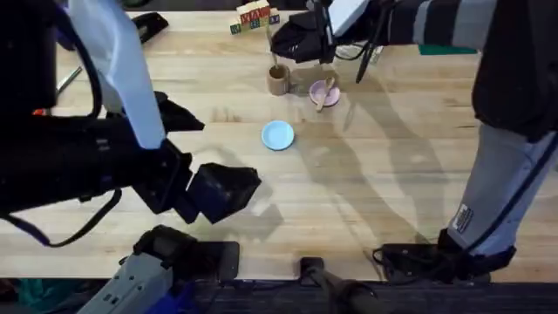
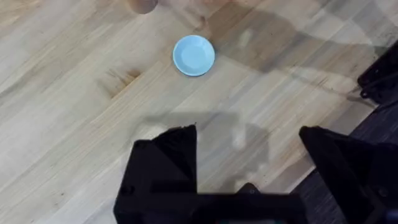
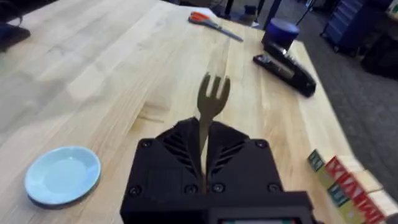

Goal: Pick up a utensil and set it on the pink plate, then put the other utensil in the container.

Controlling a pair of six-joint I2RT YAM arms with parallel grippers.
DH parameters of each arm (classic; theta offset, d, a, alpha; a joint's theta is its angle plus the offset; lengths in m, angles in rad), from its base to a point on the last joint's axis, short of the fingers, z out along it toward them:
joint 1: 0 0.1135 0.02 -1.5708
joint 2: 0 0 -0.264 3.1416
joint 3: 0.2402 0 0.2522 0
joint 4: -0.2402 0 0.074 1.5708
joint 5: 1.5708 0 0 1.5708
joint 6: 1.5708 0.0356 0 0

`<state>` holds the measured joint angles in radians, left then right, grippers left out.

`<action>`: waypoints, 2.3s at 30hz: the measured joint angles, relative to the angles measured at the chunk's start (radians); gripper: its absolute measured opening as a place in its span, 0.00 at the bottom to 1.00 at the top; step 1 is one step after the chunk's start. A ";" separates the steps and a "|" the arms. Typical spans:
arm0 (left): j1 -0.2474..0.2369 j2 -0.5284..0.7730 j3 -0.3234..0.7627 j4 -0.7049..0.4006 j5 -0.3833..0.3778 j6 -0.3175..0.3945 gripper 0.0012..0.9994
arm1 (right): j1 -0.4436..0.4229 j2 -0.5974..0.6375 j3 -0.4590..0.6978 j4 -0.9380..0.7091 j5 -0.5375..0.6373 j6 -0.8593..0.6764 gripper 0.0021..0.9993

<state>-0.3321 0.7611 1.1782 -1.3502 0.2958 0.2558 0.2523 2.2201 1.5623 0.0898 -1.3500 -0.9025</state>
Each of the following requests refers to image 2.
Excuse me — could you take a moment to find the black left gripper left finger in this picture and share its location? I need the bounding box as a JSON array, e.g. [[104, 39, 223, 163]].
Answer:
[[113, 123, 198, 224]]

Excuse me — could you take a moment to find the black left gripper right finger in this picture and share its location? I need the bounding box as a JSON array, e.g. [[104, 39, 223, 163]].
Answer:
[[298, 125, 398, 224]]

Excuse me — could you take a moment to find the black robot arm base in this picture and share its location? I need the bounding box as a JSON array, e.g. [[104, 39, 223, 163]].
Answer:
[[357, 40, 398, 105]]

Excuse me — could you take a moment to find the light blue plate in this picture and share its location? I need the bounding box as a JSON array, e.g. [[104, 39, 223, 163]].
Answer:
[[172, 34, 216, 77]]

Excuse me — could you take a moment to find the brown wooden cup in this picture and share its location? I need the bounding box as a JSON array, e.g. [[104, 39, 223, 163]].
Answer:
[[126, 0, 159, 15]]

